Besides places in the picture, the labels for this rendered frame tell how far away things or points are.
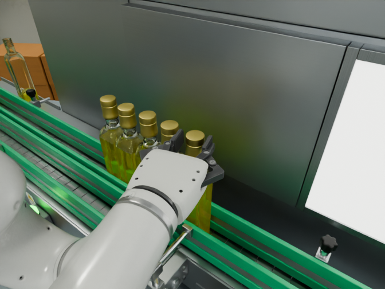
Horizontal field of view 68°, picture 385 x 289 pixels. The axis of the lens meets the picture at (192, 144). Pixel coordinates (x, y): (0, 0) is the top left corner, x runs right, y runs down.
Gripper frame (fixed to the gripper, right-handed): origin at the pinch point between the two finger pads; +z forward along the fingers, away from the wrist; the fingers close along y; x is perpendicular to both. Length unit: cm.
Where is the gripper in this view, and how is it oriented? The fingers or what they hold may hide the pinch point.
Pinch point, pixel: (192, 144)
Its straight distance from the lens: 50.0
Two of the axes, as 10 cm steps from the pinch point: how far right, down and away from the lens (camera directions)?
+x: 0.0, -8.0, -6.0
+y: 9.3, 2.1, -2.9
